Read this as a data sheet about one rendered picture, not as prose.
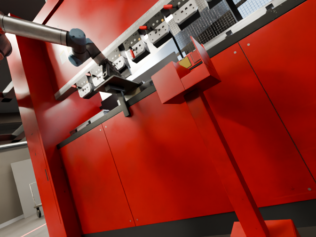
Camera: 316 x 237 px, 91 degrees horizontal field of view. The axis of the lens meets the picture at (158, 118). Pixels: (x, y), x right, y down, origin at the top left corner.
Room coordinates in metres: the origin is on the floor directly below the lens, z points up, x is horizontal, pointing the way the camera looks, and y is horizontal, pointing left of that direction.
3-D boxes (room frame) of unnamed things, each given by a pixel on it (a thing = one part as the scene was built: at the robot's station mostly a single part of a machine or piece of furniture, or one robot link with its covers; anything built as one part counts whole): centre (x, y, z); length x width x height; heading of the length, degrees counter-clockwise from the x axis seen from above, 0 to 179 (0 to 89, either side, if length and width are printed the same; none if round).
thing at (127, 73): (1.12, 0.11, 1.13); 0.10 x 0.02 x 0.10; 65
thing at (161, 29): (0.96, -0.23, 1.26); 0.15 x 0.09 x 0.17; 65
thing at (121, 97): (0.95, 0.19, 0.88); 0.14 x 0.04 x 0.22; 155
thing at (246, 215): (0.59, -0.16, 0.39); 0.06 x 0.06 x 0.54; 57
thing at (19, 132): (1.43, 1.40, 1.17); 0.40 x 0.24 x 0.07; 65
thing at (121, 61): (1.13, 0.13, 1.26); 0.15 x 0.09 x 0.17; 65
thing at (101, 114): (1.36, 0.60, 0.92); 0.50 x 0.06 x 0.10; 65
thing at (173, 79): (0.59, -0.16, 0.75); 0.20 x 0.16 x 0.18; 57
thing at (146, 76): (1.69, 0.10, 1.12); 1.13 x 0.02 x 0.44; 65
